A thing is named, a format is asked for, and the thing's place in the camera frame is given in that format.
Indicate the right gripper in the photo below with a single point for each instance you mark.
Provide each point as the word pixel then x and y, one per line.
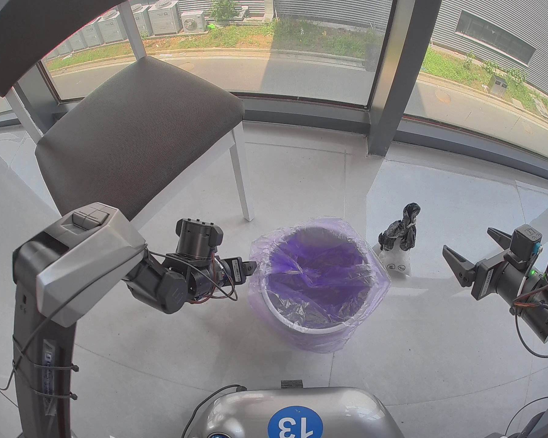
pixel 488 279

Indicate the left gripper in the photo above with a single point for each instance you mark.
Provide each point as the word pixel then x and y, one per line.
pixel 237 272

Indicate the white trash bin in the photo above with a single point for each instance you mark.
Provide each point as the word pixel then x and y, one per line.
pixel 297 325

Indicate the purple plastic bag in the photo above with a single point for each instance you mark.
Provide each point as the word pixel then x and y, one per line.
pixel 319 272

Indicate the black plastic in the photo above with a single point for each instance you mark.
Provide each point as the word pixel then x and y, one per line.
pixel 399 235

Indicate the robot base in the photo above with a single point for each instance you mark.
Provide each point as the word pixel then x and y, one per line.
pixel 255 413

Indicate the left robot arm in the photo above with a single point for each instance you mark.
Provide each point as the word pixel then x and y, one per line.
pixel 82 253

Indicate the white printed wrapper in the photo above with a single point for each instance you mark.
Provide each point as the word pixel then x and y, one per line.
pixel 395 263

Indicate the grey padded chair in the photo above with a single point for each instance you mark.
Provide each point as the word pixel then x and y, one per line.
pixel 132 144

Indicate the window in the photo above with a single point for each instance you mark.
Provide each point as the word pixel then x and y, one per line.
pixel 392 62

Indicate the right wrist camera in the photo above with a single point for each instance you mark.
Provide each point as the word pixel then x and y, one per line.
pixel 525 242

